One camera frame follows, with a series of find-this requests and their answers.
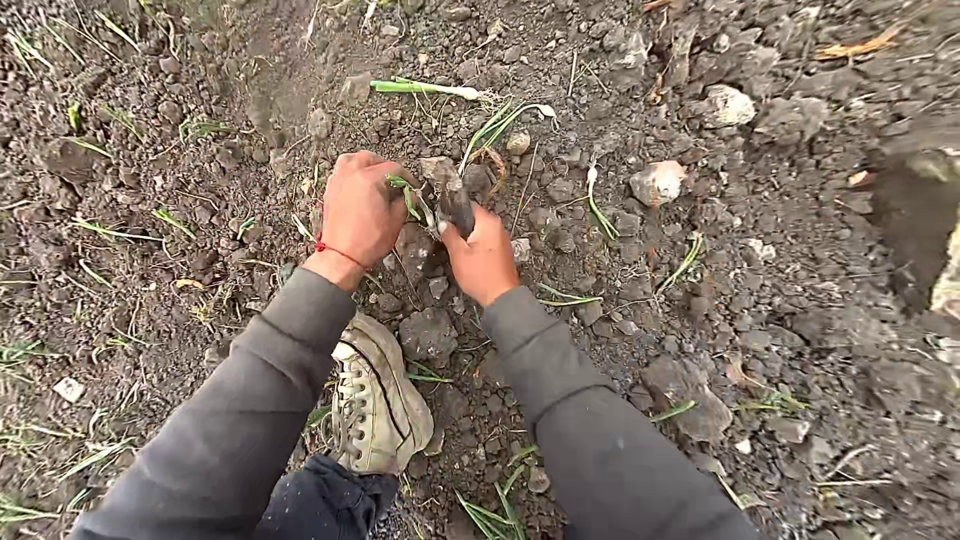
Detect person's legs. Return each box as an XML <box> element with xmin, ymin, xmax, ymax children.
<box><xmin>255</xmin><ymin>311</ymin><xmax>436</xmax><ymax>540</ymax></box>

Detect orange dry leaf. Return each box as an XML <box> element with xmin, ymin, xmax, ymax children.
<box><xmin>814</xmin><ymin>25</ymin><xmax>906</xmax><ymax>61</ymax></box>

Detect dark digging tool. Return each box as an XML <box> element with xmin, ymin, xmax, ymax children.
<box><xmin>436</xmin><ymin>166</ymin><xmax>477</xmax><ymax>240</ymax></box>

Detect whitish brown stone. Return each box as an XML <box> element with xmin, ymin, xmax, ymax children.
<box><xmin>629</xmin><ymin>159</ymin><xmax>687</xmax><ymax>208</ymax></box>

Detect large flat brown clod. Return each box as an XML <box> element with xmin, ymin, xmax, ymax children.
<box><xmin>642</xmin><ymin>354</ymin><xmax>734</xmax><ymax>444</ymax></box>

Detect person's right forearm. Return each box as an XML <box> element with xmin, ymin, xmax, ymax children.
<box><xmin>480</xmin><ymin>285</ymin><xmax>766</xmax><ymax>540</ymax></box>

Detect pale rough stone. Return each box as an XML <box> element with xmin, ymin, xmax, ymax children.
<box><xmin>703</xmin><ymin>84</ymin><xmax>757</xmax><ymax>129</ymax></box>

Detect brown dry leaf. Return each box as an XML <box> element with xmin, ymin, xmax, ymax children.
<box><xmin>481</xmin><ymin>146</ymin><xmax>509</xmax><ymax>202</ymax></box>

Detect person's left hand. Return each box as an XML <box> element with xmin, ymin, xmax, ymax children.
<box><xmin>321</xmin><ymin>150</ymin><xmax>420</xmax><ymax>294</ymax></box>

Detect large grey soil clod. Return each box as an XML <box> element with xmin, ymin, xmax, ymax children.
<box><xmin>398</xmin><ymin>306</ymin><xmax>459</xmax><ymax>367</ymax></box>

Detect large pale rock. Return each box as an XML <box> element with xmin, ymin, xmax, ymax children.
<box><xmin>929</xmin><ymin>223</ymin><xmax>960</xmax><ymax>321</ymax></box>

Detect person's left forearm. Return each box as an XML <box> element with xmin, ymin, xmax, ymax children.
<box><xmin>69</xmin><ymin>266</ymin><xmax>358</xmax><ymax>540</ymax></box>

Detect green onion seedling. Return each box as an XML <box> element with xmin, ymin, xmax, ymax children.
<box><xmin>535</xmin><ymin>282</ymin><xmax>604</xmax><ymax>308</ymax></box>
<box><xmin>369</xmin><ymin>76</ymin><xmax>502</xmax><ymax>103</ymax></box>
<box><xmin>457</xmin><ymin>102</ymin><xmax>558</xmax><ymax>178</ymax></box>
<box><xmin>152</xmin><ymin>208</ymin><xmax>197</xmax><ymax>240</ymax></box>
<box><xmin>71</xmin><ymin>219</ymin><xmax>165</xmax><ymax>243</ymax></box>
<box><xmin>586</xmin><ymin>156</ymin><xmax>621</xmax><ymax>242</ymax></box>
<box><xmin>455</xmin><ymin>482</ymin><xmax>529</xmax><ymax>540</ymax></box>
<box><xmin>649</xmin><ymin>399</ymin><xmax>698</xmax><ymax>424</ymax></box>
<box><xmin>407</xmin><ymin>360</ymin><xmax>455</xmax><ymax>384</ymax></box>
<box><xmin>657</xmin><ymin>231</ymin><xmax>705</xmax><ymax>296</ymax></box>
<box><xmin>386</xmin><ymin>173</ymin><xmax>442</xmax><ymax>241</ymax></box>
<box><xmin>58</xmin><ymin>438</ymin><xmax>135</xmax><ymax>482</ymax></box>

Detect person's right hand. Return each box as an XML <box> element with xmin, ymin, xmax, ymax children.
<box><xmin>438</xmin><ymin>201</ymin><xmax>521</xmax><ymax>309</ymax></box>

